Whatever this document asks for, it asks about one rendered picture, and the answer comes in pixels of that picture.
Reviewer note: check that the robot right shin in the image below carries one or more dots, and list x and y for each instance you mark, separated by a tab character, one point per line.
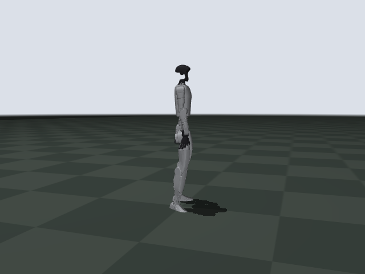
179	183

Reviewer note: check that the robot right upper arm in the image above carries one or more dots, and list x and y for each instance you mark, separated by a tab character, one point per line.
180	92

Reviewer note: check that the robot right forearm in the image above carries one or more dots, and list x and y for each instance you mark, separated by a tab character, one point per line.
184	122

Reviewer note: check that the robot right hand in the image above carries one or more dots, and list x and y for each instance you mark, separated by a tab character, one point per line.
185	141

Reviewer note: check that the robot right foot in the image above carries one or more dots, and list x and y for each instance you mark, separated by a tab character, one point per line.
177	207

